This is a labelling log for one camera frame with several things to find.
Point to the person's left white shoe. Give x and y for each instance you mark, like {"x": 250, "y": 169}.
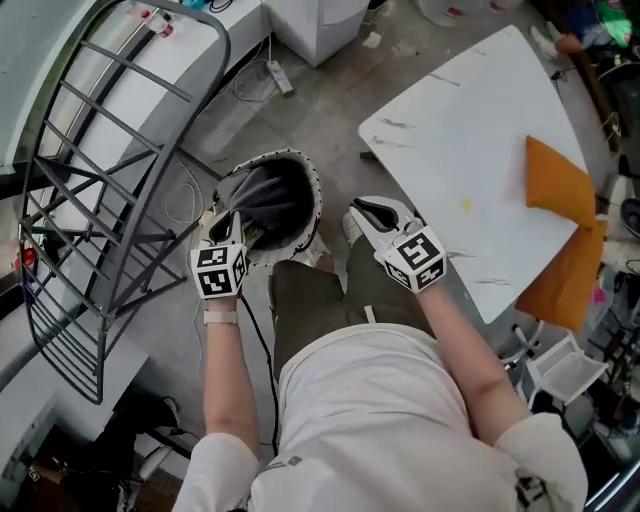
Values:
{"x": 320, "y": 255}

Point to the white laundry basket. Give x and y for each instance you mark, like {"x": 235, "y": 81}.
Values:
{"x": 314, "y": 200}

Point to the white watch band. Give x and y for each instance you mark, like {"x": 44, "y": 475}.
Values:
{"x": 220, "y": 317}

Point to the person's white shirt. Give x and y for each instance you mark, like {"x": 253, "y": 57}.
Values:
{"x": 380, "y": 425}

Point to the white power strip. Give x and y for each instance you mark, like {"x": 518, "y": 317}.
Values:
{"x": 280, "y": 77}

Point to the person's right white shoe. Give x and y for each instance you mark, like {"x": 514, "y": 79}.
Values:
{"x": 352, "y": 230}

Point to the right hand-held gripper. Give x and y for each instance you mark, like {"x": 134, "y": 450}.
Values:
{"x": 415, "y": 255}

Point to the person's left forearm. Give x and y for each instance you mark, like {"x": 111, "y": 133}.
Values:
{"x": 227, "y": 375}

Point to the white folding chair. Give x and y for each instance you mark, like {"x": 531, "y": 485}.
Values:
{"x": 565, "y": 370}

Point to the person's white shoe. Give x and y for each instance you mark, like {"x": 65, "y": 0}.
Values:
{"x": 352, "y": 230}
{"x": 320, "y": 255}

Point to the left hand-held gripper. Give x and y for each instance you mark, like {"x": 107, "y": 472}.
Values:
{"x": 220, "y": 272}

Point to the dark grey metal drying rack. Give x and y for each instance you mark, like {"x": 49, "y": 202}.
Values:
{"x": 101, "y": 365}

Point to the small red label bottle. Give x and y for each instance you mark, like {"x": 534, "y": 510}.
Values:
{"x": 164, "y": 27}

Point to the dark grey garment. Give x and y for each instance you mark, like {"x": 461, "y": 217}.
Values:
{"x": 270, "y": 200}

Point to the person's right forearm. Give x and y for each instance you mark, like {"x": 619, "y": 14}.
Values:
{"x": 475, "y": 370}

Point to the white water dispenser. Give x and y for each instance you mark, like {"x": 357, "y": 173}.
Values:
{"x": 320, "y": 25}

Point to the white table with black legs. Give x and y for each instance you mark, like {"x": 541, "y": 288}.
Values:
{"x": 475, "y": 150}

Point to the person's dark shorts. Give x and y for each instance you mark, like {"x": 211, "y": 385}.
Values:
{"x": 310, "y": 310}

